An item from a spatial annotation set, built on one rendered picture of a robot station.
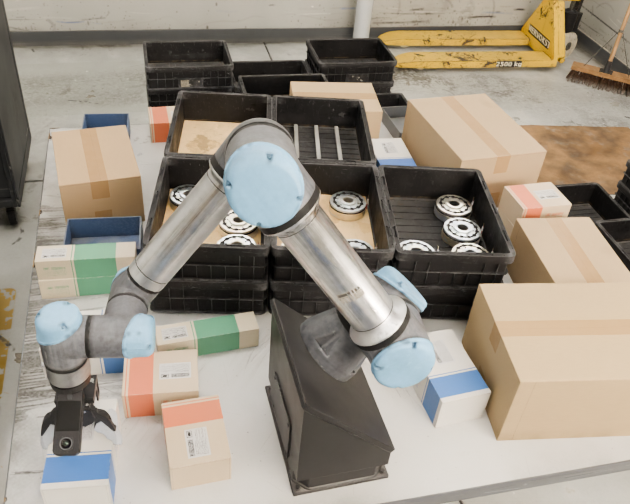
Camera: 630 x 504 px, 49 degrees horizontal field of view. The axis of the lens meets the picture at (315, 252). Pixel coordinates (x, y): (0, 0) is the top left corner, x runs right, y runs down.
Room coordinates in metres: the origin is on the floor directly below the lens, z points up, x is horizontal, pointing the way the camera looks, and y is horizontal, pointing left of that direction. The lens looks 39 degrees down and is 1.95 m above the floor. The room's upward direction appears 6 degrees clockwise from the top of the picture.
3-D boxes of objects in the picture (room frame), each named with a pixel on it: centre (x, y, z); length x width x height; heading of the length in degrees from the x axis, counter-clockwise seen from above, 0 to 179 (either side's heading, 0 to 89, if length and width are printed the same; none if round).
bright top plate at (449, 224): (1.51, -0.39, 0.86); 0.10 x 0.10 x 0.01
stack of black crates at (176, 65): (3.06, 0.69, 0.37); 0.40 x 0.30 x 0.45; 107
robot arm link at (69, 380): (0.80, 0.42, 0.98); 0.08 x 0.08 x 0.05
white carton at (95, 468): (0.78, 0.42, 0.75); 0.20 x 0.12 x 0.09; 11
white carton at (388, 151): (2.00, -0.22, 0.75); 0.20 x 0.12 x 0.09; 15
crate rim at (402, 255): (1.51, -0.32, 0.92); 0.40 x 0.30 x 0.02; 6
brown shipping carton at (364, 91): (2.23, -0.02, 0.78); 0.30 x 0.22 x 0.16; 100
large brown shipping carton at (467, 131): (2.05, -0.48, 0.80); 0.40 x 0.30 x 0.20; 22
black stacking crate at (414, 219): (1.51, -0.32, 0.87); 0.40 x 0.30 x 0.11; 6
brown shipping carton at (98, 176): (1.71, 0.67, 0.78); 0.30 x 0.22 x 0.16; 24
